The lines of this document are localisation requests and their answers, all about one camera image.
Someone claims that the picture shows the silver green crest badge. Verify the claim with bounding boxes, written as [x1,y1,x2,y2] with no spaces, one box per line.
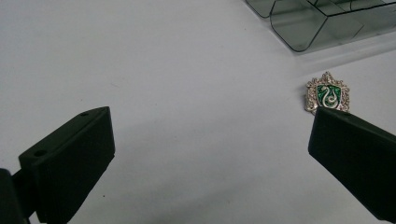
[304,71,351,116]

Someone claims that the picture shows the clear smoky plastic organizer box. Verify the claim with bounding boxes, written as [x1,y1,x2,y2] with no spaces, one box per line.
[245,0,396,53]

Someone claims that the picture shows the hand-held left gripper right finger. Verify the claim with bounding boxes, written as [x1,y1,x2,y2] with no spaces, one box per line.
[307,105,396,224]

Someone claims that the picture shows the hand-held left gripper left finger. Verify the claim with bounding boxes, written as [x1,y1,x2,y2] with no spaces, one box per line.
[12,105,116,224]

